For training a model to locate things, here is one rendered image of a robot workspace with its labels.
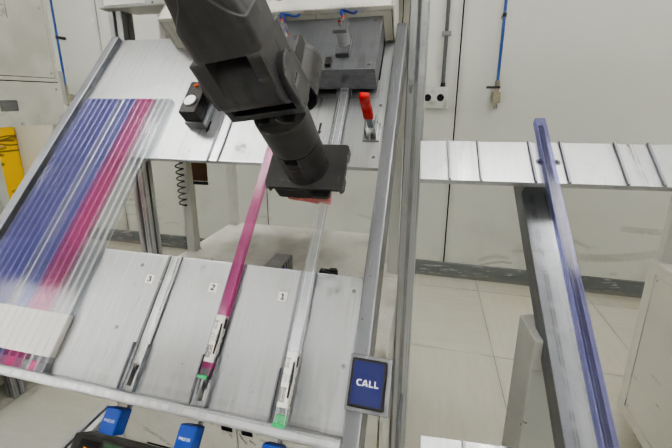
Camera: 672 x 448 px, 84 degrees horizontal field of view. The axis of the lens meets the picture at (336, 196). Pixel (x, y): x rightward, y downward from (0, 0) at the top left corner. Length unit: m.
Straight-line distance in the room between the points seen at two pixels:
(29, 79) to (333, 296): 1.60
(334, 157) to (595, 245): 2.25
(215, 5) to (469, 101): 2.06
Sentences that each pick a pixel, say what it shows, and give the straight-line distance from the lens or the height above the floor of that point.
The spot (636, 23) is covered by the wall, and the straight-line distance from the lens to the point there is 2.51.
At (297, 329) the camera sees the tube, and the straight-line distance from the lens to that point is 0.50.
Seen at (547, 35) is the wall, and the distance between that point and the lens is 2.38.
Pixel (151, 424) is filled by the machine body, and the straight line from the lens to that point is 1.22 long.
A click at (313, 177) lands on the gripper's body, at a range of 0.45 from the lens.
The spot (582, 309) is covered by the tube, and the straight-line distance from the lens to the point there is 0.48.
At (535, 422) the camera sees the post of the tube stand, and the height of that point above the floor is 0.70.
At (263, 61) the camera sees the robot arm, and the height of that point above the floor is 1.13.
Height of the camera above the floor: 1.10
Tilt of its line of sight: 15 degrees down
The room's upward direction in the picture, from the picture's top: straight up
